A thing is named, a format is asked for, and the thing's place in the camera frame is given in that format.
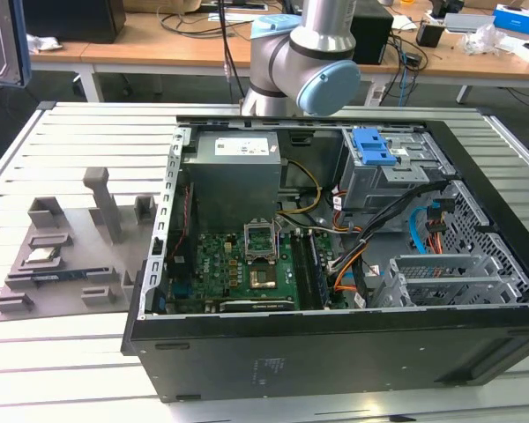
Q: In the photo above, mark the hard disk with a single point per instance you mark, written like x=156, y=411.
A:
x=0, y=44

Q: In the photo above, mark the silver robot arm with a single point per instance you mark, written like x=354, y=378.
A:
x=282, y=53

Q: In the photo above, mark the grey metal disk bay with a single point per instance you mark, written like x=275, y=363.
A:
x=432, y=277

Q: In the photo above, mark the grey power supply unit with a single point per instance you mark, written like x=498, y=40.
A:
x=229, y=176

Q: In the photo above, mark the black RAM slot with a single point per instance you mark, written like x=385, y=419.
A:
x=299, y=269
x=319, y=273

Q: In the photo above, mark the CPU socket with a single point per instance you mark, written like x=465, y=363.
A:
x=260, y=279

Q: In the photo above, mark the green motherboard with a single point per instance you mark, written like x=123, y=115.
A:
x=216, y=264

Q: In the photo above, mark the black graphics card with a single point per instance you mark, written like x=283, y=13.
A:
x=253, y=305

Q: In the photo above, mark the grey metal drive cage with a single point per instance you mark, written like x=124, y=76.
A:
x=366, y=185

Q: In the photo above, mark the black PC case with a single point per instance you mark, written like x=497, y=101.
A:
x=291, y=361

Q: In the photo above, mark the grey parts rack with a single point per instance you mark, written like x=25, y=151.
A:
x=84, y=251

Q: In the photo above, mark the wooden desk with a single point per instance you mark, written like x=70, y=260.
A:
x=158, y=50

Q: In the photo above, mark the small black box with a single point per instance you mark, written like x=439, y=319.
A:
x=372, y=35

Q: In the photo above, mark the RAM stick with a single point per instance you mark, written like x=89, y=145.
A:
x=48, y=277

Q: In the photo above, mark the silver CPU chip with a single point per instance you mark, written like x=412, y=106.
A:
x=42, y=255

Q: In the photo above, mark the large black box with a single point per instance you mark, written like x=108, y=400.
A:
x=75, y=20

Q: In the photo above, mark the flat grey box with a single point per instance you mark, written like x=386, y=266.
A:
x=467, y=22

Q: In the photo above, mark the blue cardboard box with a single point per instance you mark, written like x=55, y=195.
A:
x=520, y=17

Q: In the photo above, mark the blue plastic drive bracket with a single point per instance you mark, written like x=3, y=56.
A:
x=370, y=147

